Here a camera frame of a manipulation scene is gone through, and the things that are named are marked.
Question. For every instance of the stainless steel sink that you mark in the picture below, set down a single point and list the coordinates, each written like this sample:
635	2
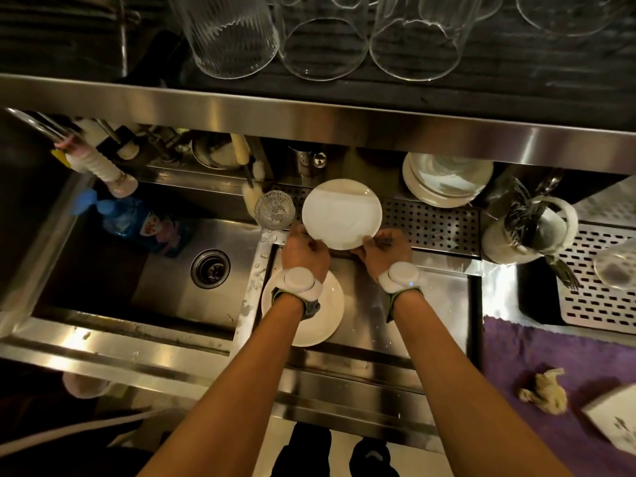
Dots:
159	288

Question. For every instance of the white sponge bottle brush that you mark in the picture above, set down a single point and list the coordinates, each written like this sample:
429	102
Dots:
251	193

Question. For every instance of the slotted steel drip tray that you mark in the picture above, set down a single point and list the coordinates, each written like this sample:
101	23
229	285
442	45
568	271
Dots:
596	312

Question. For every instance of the recessed steel drainboard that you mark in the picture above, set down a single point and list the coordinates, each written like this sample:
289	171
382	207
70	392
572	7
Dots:
432	303

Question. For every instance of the white saucer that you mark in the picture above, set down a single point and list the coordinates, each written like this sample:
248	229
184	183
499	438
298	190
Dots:
328	312
342	213

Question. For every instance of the yellow faucet tag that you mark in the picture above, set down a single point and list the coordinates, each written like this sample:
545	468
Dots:
60	157

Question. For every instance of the blue dish soap bottle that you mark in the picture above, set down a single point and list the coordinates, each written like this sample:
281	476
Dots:
134	223

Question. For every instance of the white left wrist tracker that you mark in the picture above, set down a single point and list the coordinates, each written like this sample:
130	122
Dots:
298	280

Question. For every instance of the person's left leg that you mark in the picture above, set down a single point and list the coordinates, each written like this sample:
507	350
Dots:
303	452

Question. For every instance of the white plastic bag bin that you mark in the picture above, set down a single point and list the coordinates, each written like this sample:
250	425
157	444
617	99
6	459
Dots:
84	384

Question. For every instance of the chrome faucet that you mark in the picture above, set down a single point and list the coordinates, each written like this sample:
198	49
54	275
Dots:
30	123

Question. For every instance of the person's right leg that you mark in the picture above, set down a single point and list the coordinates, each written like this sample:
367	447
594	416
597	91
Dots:
372	459

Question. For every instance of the person's left hand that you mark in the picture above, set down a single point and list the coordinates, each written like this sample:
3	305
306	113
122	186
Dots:
303	253

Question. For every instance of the round steel bowl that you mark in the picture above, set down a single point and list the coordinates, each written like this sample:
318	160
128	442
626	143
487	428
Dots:
208	153

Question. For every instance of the person's left forearm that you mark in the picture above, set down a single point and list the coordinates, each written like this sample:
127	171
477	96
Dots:
233	402

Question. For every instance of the group of tall clear glasses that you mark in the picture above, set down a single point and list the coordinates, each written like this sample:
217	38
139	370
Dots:
233	39

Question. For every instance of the steel fork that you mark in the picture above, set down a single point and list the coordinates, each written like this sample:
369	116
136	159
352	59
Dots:
564	273

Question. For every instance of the perforated steel drip tray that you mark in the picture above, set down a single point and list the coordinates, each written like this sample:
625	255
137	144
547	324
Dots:
427	225

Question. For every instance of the crumpled beige tissue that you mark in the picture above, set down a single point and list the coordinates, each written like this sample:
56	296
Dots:
546	392

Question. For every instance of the bunch of steel cutlery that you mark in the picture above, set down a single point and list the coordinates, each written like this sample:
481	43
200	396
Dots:
521	218

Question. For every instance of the purple cloth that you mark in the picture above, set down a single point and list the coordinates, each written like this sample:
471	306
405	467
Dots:
521	352

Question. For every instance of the round sink drain strainer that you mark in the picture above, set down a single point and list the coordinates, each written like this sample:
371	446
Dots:
210	269

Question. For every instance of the stack of white plates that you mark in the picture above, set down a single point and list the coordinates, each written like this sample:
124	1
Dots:
432	193

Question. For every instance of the person's right hand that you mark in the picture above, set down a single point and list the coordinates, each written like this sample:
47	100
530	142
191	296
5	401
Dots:
387	250

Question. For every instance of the clear measuring cup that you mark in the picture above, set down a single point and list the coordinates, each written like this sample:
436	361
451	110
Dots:
618	268

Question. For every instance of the person's right forearm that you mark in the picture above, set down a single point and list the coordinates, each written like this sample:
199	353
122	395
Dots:
467	407

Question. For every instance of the person's leg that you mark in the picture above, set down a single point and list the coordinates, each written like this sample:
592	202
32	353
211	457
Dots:
372	459
303	452

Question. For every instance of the white ceramic cutlery jug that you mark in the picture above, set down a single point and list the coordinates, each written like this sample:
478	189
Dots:
551	233

